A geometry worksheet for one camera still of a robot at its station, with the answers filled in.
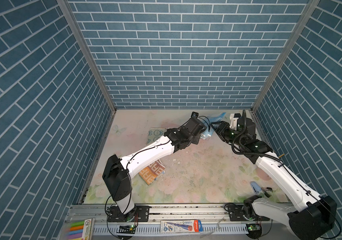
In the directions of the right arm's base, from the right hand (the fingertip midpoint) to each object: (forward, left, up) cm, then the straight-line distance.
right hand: (213, 126), depth 75 cm
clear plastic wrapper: (-42, +2, -29) cm, 51 cm away
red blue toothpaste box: (-40, +13, -27) cm, 50 cm away
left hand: (-2, +7, -5) cm, 9 cm away
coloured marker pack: (-46, +58, -26) cm, 79 cm away
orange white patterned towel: (-18, +33, -25) cm, 46 cm away
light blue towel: (-3, +3, -3) cm, 5 cm away
